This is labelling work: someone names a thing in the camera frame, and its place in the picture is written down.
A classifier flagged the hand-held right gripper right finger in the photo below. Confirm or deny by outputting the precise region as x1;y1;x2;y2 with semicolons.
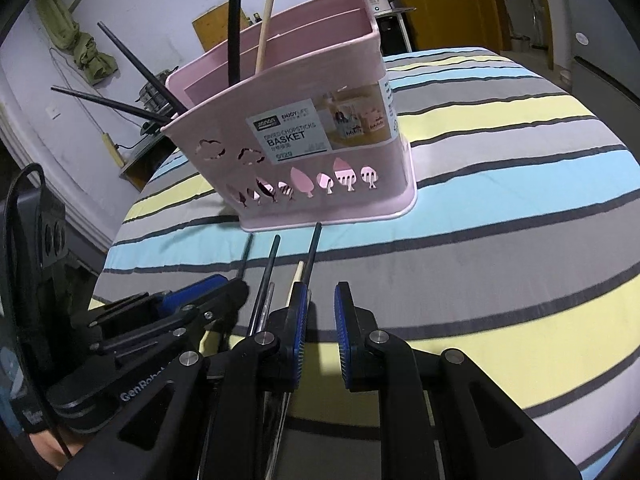
334;281;583;480

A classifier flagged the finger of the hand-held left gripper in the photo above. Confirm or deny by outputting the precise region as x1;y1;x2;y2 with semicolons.
71;274;230;335
87;280;250;359

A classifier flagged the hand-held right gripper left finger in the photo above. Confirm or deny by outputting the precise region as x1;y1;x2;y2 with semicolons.
60;282;311;480

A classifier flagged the black chopstick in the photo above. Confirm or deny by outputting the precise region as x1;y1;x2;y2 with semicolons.
251;235;281;335
227;0;246;86
235;234;255;281
300;222;322;293
96;21;188;113
51;86;173;125

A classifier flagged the cream chopstick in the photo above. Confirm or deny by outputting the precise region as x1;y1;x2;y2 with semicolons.
255;0;283;76
287;260;306;311

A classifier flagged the pink chopstick basket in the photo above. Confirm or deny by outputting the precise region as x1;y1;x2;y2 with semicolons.
160;0;417;233

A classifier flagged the person's left forearm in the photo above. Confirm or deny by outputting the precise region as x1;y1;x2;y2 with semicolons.
27;430;93;480

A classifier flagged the striped tablecloth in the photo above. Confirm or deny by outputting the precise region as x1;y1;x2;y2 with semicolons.
90;45;640;480

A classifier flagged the yellowed power strip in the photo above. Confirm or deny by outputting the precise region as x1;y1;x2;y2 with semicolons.
101;132;126;168

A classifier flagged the stainless steamer pot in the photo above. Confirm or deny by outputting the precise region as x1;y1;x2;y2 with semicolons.
137;67;176;111

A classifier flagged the green curtain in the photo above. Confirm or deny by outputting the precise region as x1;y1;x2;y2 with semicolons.
34;0;119;86

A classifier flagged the wooden door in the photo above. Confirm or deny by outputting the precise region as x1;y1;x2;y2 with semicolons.
377;0;511;53

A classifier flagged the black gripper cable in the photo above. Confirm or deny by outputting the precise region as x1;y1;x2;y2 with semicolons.
2;162;73;461

